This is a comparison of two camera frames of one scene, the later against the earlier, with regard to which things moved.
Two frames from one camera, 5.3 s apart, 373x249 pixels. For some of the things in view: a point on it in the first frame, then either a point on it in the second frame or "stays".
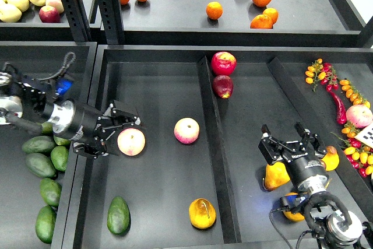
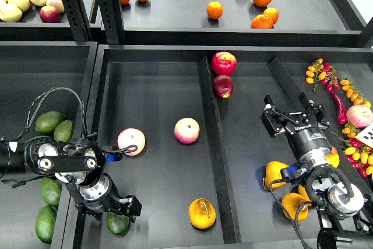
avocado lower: (50, 190) stays
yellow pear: (201, 213) stays
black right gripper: (303, 156) -> (306, 129)
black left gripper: (95, 133) -> (96, 195)
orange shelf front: (261, 21) stays
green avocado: (118, 216) stays
